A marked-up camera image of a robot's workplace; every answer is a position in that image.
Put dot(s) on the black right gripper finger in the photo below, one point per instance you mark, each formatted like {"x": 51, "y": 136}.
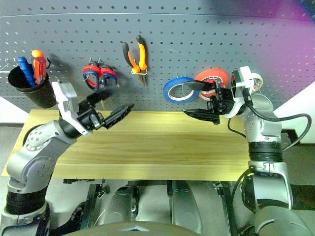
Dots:
{"x": 201, "y": 114}
{"x": 197, "y": 85}

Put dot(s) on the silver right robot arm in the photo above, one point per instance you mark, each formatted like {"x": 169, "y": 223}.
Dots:
{"x": 261, "y": 127}

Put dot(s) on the black tool cup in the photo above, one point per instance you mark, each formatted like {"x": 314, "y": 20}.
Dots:
{"x": 41, "y": 97}

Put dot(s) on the black rounded shape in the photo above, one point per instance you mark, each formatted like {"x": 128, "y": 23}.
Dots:
{"x": 73, "y": 216}

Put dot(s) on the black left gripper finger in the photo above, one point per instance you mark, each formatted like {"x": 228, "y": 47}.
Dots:
{"x": 115, "y": 115}
{"x": 98, "y": 97}

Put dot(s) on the grey metal pegboard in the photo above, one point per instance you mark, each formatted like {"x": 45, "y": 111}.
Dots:
{"x": 73, "y": 29}

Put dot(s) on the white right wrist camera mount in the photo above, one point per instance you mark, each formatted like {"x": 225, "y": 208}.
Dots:
{"x": 242, "y": 73}

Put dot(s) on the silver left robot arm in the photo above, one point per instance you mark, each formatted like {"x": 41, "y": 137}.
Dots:
{"x": 37, "y": 152}

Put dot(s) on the metal scissors hook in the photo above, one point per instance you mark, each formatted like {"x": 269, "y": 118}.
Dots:
{"x": 91, "y": 61}

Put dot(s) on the wide red tape roll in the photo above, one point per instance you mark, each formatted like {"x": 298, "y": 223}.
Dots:
{"x": 211, "y": 73}

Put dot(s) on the metal tape hook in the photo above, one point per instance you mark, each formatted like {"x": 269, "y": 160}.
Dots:
{"x": 184, "y": 75}

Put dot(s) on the blue tape roll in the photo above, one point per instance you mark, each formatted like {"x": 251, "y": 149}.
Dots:
{"x": 167, "y": 92}

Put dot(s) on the orange and black pliers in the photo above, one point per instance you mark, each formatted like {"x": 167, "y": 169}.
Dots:
{"x": 141, "y": 56}

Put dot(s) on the metal table frame leg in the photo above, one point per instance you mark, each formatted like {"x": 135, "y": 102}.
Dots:
{"x": 91, "y": 206}

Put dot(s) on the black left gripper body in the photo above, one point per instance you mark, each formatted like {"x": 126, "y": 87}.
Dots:
{"x": 87, "y": 118}

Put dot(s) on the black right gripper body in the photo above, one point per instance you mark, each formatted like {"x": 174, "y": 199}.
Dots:
{"x": 221, "y": 100}

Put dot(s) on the grey rounded robot leg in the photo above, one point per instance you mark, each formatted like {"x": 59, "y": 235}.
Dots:
{"x": 121, "y": 204}
{"x": 183, "y": 204}

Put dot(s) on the grey robot torso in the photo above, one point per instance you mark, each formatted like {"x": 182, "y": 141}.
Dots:
{"x": 137, "y": 229}

